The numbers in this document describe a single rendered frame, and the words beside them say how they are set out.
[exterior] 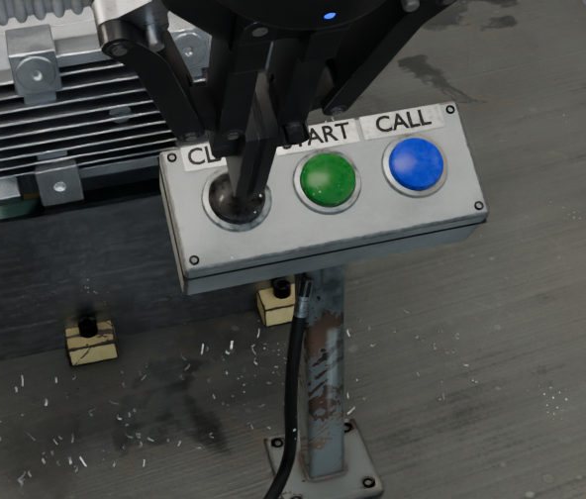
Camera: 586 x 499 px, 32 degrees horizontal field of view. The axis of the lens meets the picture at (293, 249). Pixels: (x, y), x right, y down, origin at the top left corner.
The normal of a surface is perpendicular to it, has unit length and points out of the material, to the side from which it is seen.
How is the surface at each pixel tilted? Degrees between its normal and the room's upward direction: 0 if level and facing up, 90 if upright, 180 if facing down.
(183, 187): 34
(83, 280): 90
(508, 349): 0
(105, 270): 90
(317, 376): 90
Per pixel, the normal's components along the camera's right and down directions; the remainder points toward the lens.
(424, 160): 0.16, -0.29
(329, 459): 0.26, 0.61
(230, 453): -0.03, -0.77
